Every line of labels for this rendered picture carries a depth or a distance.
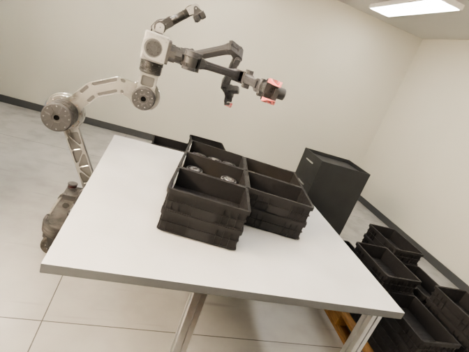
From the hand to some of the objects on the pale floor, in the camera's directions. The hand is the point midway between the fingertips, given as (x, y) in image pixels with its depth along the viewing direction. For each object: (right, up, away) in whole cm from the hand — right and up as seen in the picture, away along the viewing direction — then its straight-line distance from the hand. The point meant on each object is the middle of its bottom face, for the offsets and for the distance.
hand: (275, 93), depth 140 cm
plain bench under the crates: (-46, -115, +88) cm, 152 cm away
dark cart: (+66, -99, +241) cm, 269 cm away
